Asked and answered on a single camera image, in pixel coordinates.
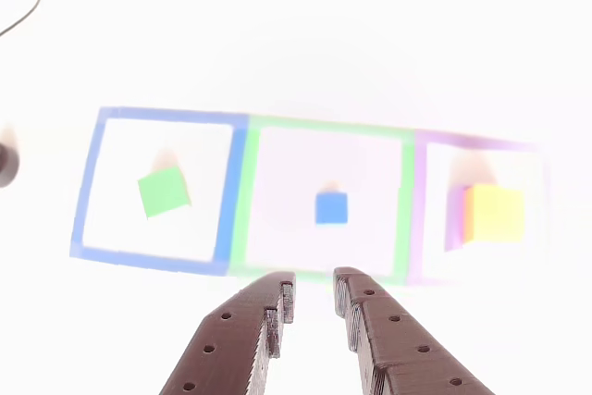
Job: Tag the large purple block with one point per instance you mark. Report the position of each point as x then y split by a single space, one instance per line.
455 219

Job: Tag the small blue block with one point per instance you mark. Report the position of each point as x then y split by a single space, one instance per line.
331 209

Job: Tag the orange block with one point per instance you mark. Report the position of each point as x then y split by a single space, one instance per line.
497 214

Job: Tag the green block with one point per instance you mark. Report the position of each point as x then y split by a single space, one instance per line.
164 193

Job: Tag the black tripod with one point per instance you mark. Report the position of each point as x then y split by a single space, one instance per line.
7 159

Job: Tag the green square frame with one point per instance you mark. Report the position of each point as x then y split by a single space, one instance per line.
240 210

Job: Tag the purple square frame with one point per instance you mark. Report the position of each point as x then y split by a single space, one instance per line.
416 210

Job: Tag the blue square frame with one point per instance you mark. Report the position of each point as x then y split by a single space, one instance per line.
226 191

